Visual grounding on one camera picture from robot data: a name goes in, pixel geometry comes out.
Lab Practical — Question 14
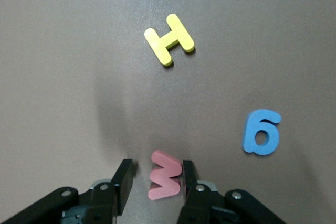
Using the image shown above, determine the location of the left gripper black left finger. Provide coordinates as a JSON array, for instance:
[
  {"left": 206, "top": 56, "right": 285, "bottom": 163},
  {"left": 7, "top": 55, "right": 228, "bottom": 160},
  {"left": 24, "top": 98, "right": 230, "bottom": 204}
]
[{"left": 0, "top": 158, "right": 133, "bottom": 224}]

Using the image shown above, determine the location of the blue foam lowercase g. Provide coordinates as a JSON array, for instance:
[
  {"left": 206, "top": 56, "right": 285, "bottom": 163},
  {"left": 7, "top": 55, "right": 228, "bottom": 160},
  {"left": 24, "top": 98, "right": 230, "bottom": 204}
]
[{"left": 241, "top": 109, "right": 281, "bottom": 156}]

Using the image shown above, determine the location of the yellow foam uppercase H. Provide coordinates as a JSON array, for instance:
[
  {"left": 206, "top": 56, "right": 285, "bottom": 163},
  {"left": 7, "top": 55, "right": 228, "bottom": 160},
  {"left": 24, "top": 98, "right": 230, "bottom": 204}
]
[{"left": 143, "top": 13, "right": 196, "bottom": 67}]

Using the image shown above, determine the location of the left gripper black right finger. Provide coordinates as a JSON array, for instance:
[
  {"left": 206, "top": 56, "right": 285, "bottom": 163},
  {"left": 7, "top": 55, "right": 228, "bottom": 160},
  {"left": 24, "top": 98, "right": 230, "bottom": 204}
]
[{"left": 176, "top": 160, "right": 287, "bottom": 224}]

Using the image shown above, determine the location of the brown table cover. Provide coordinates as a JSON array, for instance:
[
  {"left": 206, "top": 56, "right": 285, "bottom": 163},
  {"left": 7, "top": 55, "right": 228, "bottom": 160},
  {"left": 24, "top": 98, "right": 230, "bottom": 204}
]
[{"left": 0, "top": 0, "right": 336, "bottom": 224}]

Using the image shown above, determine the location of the pink foam lowercase w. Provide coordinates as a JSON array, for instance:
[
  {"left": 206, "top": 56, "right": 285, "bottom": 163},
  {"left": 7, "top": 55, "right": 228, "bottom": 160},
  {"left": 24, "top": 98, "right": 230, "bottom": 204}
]
[{"left": 148, "top": 150, "right": 182, "bottom": 200}]

